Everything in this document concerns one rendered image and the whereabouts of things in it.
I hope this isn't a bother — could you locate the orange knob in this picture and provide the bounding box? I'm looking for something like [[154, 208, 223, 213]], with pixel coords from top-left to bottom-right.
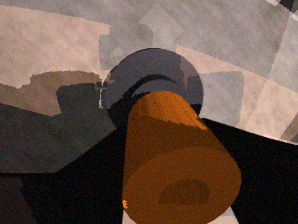
[[121, 91, 242, 224]]

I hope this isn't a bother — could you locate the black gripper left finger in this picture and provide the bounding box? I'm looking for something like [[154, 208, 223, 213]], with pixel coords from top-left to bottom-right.
[[0, 125, 126, 224]]

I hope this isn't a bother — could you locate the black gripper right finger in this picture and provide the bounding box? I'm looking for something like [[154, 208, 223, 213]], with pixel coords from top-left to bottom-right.
[[201, 119, 298, 224]]

